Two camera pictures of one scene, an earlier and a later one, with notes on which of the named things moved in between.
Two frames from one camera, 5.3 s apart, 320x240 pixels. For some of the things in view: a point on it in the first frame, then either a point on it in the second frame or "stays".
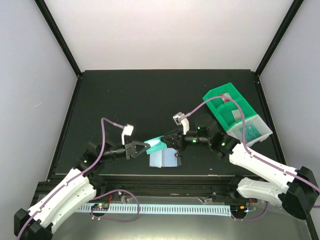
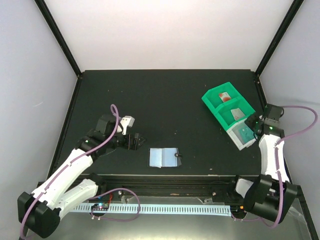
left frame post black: (51, 22) stays
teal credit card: (155, 143) → (247, 134)
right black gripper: (179, 139) → (248, 121)
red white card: (226, 94) stays
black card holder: (166, 158) stays
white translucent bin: (255, 130) stays
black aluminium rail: (161, 186) stays
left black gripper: (130, 149) → (135, 145)
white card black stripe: (237, 115) stays
